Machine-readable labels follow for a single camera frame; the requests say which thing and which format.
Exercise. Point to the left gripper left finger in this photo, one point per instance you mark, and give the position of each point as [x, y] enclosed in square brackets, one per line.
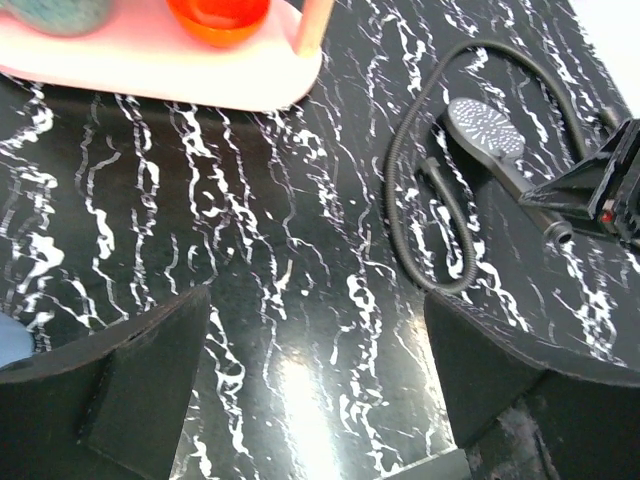
[107, 406]

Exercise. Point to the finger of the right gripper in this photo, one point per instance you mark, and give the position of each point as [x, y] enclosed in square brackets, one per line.
[599, 195]

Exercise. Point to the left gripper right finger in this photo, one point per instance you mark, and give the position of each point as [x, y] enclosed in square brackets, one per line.
[522, 408]

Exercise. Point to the dark grey shower head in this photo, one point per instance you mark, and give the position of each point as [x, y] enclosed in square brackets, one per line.
[489, 137]

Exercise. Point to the small blue cup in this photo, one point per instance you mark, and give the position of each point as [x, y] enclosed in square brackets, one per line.
[16, 342]

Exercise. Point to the pink three-tier shelf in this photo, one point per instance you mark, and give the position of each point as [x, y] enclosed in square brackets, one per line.
[143, 51]

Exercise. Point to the teal speckled ceramic mug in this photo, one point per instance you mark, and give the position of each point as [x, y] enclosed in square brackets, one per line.
[60, 17]

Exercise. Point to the orange bowl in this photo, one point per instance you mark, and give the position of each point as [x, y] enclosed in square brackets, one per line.
[220, 23]

